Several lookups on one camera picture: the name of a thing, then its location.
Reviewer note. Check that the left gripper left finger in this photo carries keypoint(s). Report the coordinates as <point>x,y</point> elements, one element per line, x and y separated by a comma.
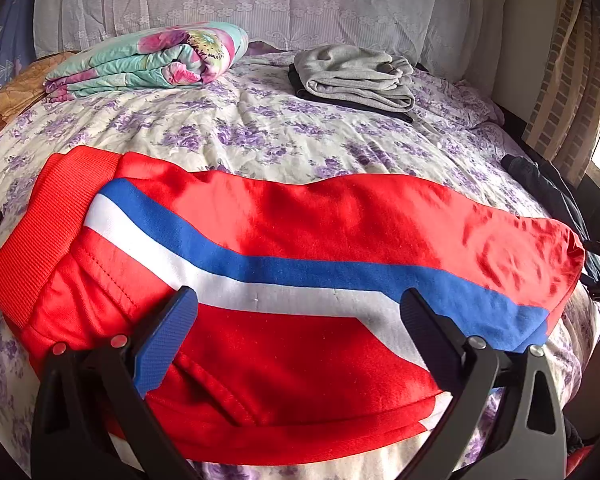
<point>91,418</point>

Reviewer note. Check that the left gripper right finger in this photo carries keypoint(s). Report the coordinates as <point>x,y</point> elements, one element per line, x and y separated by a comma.
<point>527,439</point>

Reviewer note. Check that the red track pants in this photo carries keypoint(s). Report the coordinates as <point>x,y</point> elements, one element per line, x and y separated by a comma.
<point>298,353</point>

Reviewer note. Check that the dark blue garment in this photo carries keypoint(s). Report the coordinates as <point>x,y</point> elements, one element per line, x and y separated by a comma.
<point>543,182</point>

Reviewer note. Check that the brown pillow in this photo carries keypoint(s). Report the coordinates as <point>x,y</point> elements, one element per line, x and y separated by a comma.
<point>27,88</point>

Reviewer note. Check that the striped beige curtain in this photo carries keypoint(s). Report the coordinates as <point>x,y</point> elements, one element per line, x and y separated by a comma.
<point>564,126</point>

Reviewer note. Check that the purple floral bed sheet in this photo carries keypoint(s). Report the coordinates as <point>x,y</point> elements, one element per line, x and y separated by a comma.
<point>250,123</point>

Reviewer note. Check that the folded floral teal blanket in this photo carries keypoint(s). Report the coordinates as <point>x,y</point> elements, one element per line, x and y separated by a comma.
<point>159,58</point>

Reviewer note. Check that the blue patterned cloth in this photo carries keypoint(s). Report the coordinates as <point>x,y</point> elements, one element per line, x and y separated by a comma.
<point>17,50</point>

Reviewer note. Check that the folded black garment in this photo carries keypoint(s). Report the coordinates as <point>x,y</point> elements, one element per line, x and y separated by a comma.
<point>302,93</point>

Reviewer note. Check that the folded grey garment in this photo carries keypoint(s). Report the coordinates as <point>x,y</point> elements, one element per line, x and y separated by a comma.
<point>357,75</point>

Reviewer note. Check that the white lace headboard cover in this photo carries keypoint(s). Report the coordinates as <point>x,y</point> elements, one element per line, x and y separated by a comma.
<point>452,39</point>

